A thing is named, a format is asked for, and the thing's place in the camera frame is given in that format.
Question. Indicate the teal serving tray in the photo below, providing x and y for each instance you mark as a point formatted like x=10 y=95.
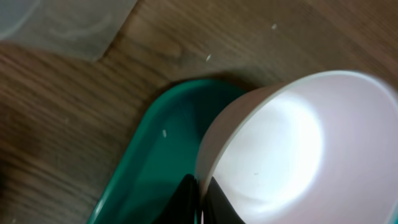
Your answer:
x=162 y=151

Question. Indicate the pink bowl with food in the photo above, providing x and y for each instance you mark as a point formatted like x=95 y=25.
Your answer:
x=321 y=149

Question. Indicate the clear plastic bin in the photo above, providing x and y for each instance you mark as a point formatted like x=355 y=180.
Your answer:
x=82 y=29

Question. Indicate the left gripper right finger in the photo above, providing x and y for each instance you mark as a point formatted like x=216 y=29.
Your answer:
x=216 y=207

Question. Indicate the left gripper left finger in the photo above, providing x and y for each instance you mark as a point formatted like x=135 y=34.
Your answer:
x=181 y=208

